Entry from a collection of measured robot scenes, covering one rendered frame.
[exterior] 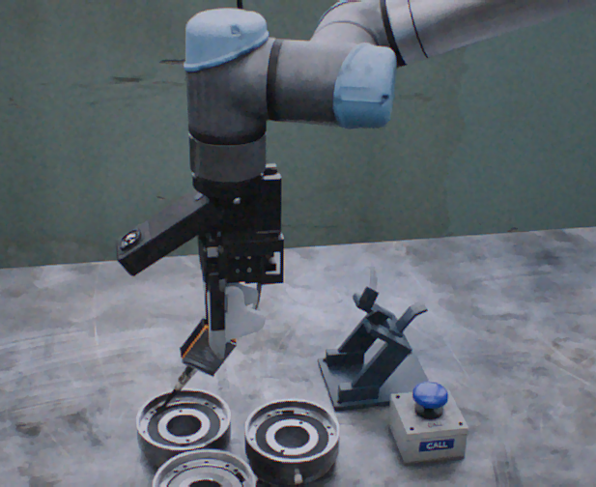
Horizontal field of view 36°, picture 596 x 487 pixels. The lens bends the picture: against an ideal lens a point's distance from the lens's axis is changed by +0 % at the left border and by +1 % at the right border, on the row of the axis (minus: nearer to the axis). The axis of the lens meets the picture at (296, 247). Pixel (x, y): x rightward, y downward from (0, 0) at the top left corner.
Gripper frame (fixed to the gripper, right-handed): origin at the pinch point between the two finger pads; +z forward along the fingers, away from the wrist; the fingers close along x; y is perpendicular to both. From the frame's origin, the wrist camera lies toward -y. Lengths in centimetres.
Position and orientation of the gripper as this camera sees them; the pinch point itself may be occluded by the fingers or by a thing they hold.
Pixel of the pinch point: (212, 339)
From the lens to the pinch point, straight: 101.7
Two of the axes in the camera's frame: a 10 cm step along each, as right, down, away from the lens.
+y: 9.8, -0.8, 1.7
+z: -0.2, 8.7, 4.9
